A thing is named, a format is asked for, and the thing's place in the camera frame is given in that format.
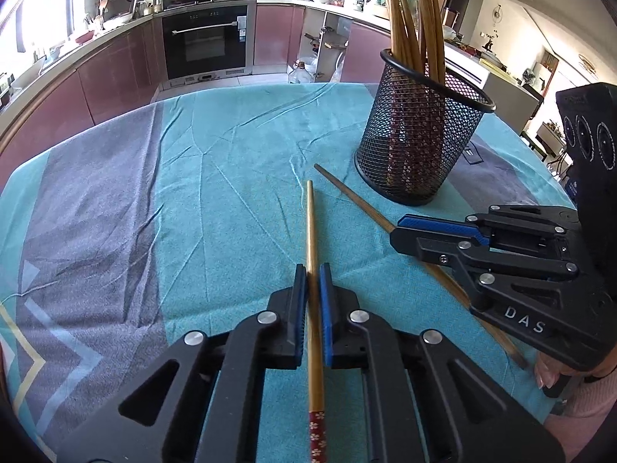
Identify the kitchen window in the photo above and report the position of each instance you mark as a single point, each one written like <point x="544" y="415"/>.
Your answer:
<point x="33" y="5"/>

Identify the plastic cooking oil bottle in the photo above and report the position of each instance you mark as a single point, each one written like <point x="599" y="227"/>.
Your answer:
<point x="301" y="75"/>

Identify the wall clock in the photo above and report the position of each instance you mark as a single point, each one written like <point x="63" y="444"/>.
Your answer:
<point x="497" y="14"/>

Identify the person's right forearm pink sleeve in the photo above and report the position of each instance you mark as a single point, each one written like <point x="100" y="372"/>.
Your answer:
<point x="588" y="415"/>

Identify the red-tipped wooden chopstick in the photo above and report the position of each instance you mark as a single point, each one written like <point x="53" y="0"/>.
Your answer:
<point x="312" y="231"/>
<point x="356" y="200"/>

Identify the teal and grey tablecloth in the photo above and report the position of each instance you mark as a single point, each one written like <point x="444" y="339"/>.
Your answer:
<point x="217" y="202"/>

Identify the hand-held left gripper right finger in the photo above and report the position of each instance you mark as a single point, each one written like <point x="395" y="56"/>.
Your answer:
<point x="327" y="308"/>

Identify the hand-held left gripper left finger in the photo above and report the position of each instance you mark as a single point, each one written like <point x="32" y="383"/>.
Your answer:
<point x="301" y="308"/>

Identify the black built-in oven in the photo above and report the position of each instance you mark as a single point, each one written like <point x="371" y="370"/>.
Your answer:
<point x="207" y="38"/>

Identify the person's right hand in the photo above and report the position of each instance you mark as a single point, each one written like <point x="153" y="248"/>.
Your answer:
<point x="547" y="374"/>

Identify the white bowl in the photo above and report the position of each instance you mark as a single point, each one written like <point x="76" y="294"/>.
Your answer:
<point x="118" y="18"/>

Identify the bundle of wooden chopsticks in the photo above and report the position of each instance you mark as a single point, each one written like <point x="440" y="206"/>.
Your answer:
<point x="409" y="24"/>

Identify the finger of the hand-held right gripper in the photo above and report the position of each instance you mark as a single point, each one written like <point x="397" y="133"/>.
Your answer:
<point x="419" y="248"/>
<point x="434" y="224"/>

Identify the pink kitchen island counter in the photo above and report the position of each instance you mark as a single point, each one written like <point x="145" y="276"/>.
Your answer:
<point x="506" y="91"/>

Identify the black mesh utensil holder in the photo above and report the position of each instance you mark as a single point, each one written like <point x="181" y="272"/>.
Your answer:
<point x="419" y="154"/>

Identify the pink base cabinets with counter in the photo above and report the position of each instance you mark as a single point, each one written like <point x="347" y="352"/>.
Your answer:
<point x="86" y="87"/>

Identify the red bowl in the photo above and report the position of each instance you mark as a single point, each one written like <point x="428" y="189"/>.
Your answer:
<point x="83" y="37"/>

